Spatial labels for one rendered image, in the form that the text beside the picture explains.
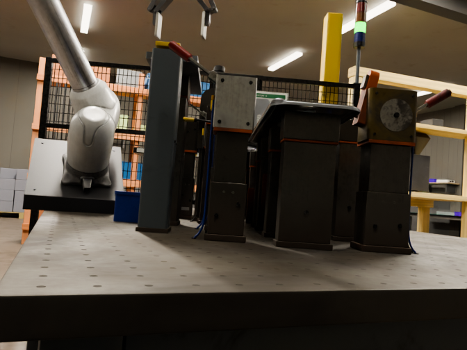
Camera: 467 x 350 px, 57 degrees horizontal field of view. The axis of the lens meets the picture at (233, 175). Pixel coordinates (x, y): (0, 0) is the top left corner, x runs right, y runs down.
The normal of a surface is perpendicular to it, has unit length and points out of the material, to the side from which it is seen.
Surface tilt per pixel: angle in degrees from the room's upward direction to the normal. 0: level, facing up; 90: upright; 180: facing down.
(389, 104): 90
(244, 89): 90
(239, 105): 90
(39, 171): 41
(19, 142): 90
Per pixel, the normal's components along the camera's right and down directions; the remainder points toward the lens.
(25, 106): 0.38, -0.02
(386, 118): 0.05, -0.05
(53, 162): 0.30, -0.76
